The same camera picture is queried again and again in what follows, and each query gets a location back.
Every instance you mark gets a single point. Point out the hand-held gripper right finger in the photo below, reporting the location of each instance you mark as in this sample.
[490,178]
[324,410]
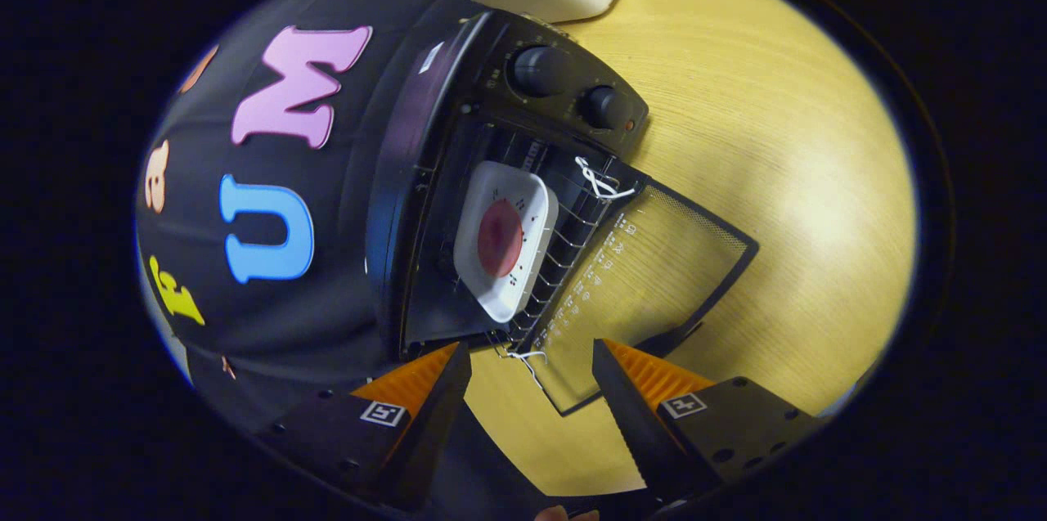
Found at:
[634,423]

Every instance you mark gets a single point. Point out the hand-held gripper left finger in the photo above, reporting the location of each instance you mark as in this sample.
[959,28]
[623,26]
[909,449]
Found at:
[429,431]

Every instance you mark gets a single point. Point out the white cherry-print plate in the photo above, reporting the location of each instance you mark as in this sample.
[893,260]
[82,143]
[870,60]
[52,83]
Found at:
[523,284]

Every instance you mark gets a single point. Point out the pink round ham slice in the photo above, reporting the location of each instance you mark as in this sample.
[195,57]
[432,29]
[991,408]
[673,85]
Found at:
[500,237]

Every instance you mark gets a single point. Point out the black toaster oven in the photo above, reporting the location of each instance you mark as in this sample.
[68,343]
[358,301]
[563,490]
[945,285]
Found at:
[564,79]

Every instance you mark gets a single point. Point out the red cloth clip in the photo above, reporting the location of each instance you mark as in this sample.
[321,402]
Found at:
[228,368]

